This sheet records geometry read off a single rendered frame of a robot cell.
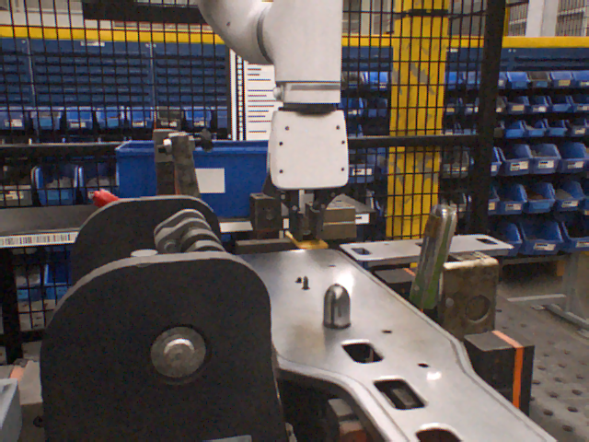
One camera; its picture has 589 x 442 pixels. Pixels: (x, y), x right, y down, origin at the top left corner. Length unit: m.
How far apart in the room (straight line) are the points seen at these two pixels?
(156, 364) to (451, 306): 0.56
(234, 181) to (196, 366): 0.82
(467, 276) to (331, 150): 0.25
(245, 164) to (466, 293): 0.49
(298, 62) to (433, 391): 0.40
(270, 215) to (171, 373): 0.76
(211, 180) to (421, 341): 0.58
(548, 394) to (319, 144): 0.73
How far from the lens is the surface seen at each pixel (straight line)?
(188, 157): 0.72
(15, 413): 0.24
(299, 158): 0.74
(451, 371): 0.61
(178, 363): 0.31
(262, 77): 1.31
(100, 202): 0.74
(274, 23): 0.76
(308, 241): 0.78
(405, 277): 0.94
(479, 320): 0.85
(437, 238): 0.79
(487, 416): 0.55
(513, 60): 3.16
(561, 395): 1.27
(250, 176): 1.11
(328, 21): 0.74
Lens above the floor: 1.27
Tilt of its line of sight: 13 degrees down
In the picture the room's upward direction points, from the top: straight up
